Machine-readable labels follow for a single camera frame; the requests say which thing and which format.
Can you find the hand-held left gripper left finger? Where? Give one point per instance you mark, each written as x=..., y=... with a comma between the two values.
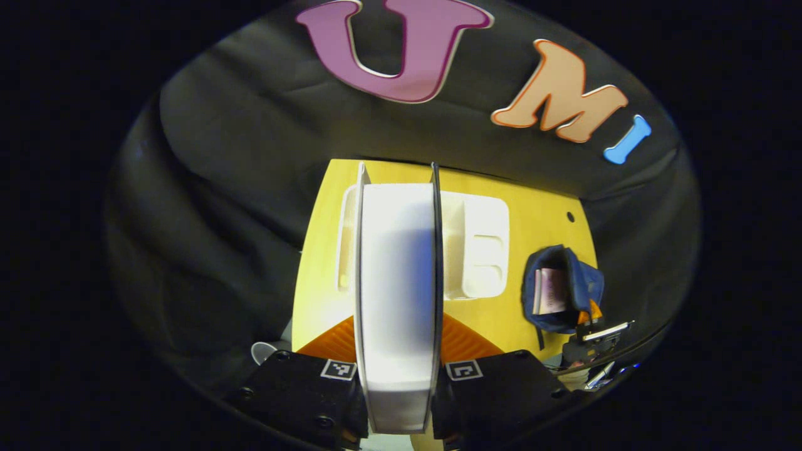
x=294, y=391

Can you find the blue schoolbag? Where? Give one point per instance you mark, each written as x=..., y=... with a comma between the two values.
x=586, y=285

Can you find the white round object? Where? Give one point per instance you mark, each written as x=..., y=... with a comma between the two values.
x=263, y=352

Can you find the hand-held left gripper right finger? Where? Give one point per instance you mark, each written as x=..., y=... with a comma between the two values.
x=501, y=391

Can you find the black backdrop cloth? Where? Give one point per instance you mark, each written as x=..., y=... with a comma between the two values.
x=238, y=188

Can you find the white bookshelf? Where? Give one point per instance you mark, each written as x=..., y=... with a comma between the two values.
x=479, y=244

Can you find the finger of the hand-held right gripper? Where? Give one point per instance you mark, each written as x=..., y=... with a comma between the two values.
x=591, y=312

